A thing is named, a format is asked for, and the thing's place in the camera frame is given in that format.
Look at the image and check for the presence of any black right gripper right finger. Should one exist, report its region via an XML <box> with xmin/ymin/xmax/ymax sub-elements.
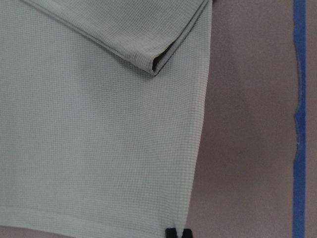
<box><xmin>181</xmin><ymin>229</ymin><xmax>193</xmax><ymax>238</ymax></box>

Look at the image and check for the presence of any olive green long-sleeve shirt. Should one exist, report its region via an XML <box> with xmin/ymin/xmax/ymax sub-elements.
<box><xmin>0</xmin><ymin>0</ymin><xmax>212</xmax><ymax>238</ymax></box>

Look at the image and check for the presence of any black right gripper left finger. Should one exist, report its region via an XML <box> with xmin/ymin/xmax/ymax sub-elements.
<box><xmin>165</xmin><ymin>228</ymin><xmax>178</xmax><ymax>238</ymax></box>

